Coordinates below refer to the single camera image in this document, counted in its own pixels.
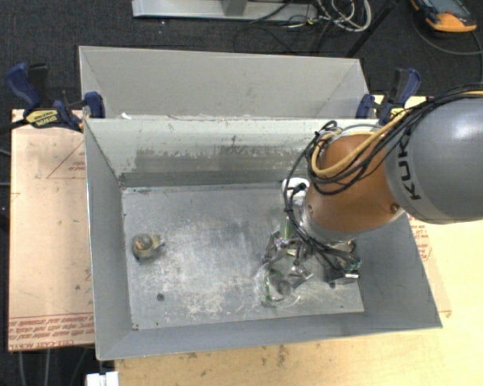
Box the black cylinder on white bracket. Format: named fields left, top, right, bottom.
left=281, top=176, right=310, bottom=216

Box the clear glass thing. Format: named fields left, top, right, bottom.
left=254, top=261, right=309, bottom=310

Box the grey metal bin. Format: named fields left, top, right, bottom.
left=78, top=45, right=444, bottom=362

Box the brown cardboard board red print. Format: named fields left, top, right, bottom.
left=7, top=109, right=454, bottom=353

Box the small olive round thing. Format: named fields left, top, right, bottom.
left=130, top=232, right=166, bottom=261

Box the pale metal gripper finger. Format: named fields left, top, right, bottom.
left=284, top=265, right=316, bottom=292
left=261, top=233, right=288, bottom=265

